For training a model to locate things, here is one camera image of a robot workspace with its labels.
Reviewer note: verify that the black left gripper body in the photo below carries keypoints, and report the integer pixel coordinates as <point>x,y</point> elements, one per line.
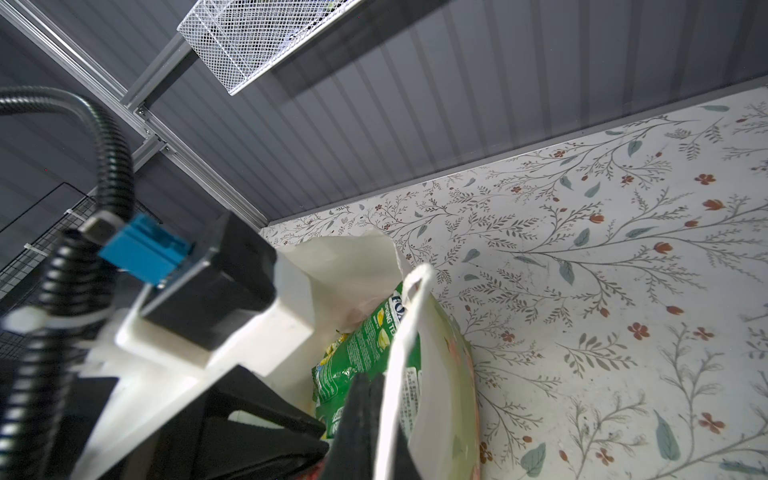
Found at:
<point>238,429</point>

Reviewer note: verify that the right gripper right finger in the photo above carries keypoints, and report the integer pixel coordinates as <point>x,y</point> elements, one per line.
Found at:
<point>402,465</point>

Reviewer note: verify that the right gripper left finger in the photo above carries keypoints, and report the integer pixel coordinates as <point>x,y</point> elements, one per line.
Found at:
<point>351,452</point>

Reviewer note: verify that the white paper bag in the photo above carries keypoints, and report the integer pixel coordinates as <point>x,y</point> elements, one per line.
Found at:
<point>438,414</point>

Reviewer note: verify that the green Fox's candy bag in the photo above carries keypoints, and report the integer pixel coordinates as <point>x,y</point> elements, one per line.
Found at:
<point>366,350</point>

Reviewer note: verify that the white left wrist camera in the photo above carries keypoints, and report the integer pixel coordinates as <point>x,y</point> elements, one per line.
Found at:
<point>183,315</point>

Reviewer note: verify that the black wire side basket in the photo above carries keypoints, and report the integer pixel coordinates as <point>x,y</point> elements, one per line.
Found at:
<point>63,207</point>

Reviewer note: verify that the white wire wall basket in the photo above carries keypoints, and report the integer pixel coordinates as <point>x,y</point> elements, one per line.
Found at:
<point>240,41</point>

